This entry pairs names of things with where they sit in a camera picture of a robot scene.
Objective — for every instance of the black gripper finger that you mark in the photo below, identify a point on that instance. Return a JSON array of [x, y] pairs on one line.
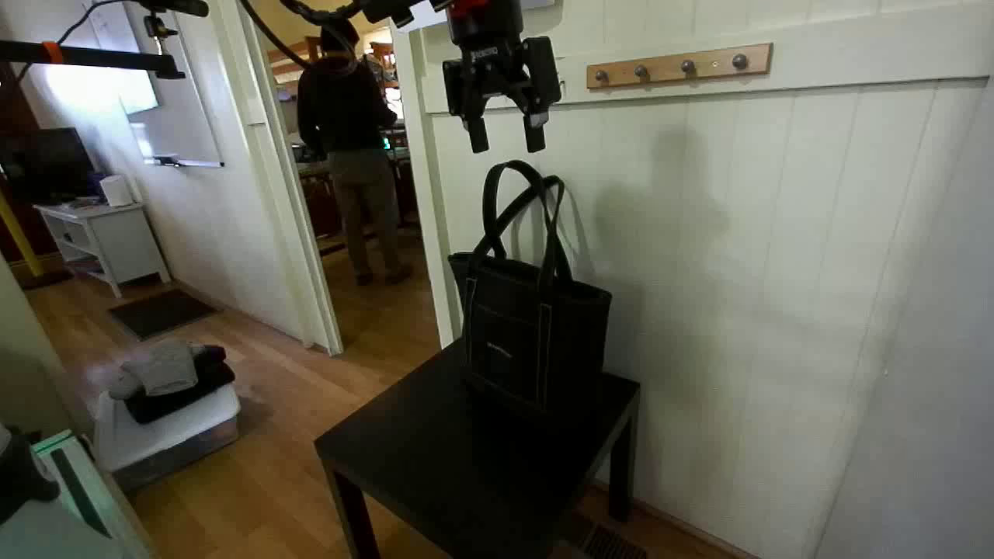
[[536, 131], [477, 131]]

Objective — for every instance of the white whiteboard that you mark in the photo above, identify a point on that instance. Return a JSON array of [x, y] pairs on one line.
[[182, 113]]

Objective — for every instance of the wooden shelf unit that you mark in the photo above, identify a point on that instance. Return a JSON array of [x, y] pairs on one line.
[[284, 65]]

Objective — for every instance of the black square side table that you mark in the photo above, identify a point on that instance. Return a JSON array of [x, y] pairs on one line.
[[468, 466]]

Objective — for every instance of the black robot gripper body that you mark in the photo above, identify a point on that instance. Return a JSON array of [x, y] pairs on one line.
[[500, 63]]

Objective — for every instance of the white flat storage box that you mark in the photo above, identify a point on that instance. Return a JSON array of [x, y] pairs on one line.
[[165, 428]]

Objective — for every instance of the black camera on mount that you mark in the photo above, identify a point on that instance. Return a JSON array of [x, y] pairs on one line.
[[171, 6]]

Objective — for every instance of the white side table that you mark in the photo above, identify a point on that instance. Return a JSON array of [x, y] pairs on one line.
[[114, 242]]

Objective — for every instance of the grey folded cloth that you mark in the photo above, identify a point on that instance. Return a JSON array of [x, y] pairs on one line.
[[159, 367]]

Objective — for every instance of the black monitor screen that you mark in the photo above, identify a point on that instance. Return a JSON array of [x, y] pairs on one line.
[[49, 166]]

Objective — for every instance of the small white box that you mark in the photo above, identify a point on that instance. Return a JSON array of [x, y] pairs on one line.
[[115, 191]]

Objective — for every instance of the green and white box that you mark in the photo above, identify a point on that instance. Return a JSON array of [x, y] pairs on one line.
[[89, 496]]

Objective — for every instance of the yellow pole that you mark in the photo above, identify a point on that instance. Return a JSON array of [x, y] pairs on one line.
[[20, 233]]

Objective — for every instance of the dark door mat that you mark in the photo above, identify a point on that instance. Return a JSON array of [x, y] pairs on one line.
[[159, 310]]

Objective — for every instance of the metal coat hook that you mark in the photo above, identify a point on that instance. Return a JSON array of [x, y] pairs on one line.
[[641, 73], [740, 59], [688, 65], [601, 74]]

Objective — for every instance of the black tote bag white stitching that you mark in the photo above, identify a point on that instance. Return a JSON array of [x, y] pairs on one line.
[[533, 331]]

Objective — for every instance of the black folded cloth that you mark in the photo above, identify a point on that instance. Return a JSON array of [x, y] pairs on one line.
[[197, 388]]

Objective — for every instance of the wooden hook rack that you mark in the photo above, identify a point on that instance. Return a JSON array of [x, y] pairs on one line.
[[714, 65]]

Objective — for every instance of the person in dark hoodie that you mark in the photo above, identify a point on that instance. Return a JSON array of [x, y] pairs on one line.
[[347, 113]]

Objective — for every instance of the white door frame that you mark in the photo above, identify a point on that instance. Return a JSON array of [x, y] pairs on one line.
[[305, 268]]

